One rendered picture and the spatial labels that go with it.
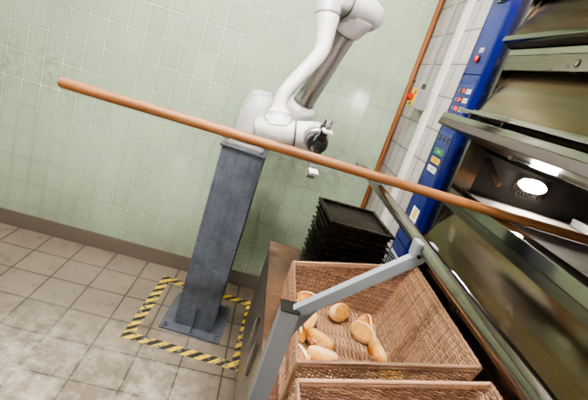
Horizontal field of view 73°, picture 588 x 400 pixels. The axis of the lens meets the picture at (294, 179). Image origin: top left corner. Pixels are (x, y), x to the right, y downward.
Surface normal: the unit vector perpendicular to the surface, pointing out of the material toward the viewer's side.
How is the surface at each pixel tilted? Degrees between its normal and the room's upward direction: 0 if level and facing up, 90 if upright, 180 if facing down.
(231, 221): 90
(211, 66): 90
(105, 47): 90
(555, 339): 70
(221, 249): 90
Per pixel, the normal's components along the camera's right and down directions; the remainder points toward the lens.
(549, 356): -0.79, -0.58
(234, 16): 0.03, 0.28
